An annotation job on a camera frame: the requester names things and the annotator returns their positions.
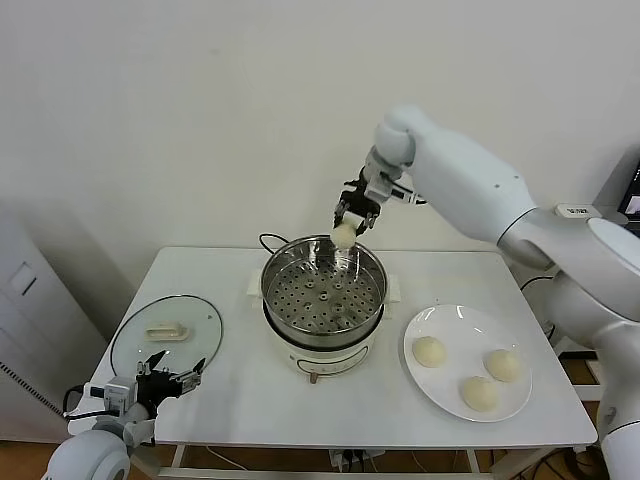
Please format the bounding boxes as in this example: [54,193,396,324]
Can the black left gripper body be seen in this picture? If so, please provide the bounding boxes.
[135,370,182,416]

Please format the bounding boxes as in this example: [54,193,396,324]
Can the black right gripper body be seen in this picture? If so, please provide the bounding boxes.
[340,177,386,217]

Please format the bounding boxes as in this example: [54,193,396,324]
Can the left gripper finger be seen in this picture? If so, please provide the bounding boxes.
[172,357,206,397]
[137,349,169,376]

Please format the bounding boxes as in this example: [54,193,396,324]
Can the white steamed baozi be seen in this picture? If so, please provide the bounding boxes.
[483,348,525,384]
[412,335,446,370]
[459,375,501,414]
[331,223,358,250]

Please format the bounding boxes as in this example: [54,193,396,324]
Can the round glass pot lid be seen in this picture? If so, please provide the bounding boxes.
[109,295,224,390]

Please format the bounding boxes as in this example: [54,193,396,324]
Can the perforated steel steamer basket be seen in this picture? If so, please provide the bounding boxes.
[259,236,389,346]

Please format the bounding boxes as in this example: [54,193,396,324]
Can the grey metal cabinet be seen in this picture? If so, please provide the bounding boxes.
[0,204,109,446]

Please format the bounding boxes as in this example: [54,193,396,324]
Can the white rectangular table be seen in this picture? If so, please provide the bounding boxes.
[67,247,599,480]

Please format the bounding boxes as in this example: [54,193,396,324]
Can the cream electric cooking pot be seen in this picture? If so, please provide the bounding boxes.
[245,269,403,387]

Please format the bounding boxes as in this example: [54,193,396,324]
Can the white power strip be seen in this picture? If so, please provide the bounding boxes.
[328,449,386,474]

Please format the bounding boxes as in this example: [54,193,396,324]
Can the large white round plate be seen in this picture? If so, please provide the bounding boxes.
[402,303,534,424]

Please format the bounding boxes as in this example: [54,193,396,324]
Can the white side desk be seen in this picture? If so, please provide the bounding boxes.
[509,202,626,401]

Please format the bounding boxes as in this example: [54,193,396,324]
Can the dark open laptop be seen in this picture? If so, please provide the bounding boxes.
[617,155,640,231]

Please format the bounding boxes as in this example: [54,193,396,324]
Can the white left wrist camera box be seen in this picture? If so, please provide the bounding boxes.
[82,377,139,416]

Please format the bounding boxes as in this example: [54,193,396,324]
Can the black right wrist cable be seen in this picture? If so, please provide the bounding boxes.
[389,185,429,207]

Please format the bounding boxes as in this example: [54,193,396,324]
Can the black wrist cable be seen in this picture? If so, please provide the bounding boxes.
[63,387,109,419]
[389,185,429,207]

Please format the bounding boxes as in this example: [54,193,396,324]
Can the black pot power cord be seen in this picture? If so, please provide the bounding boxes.
[257,232,292,256]

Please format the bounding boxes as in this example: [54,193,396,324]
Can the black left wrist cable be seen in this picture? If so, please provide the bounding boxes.
[63,387,109,419]

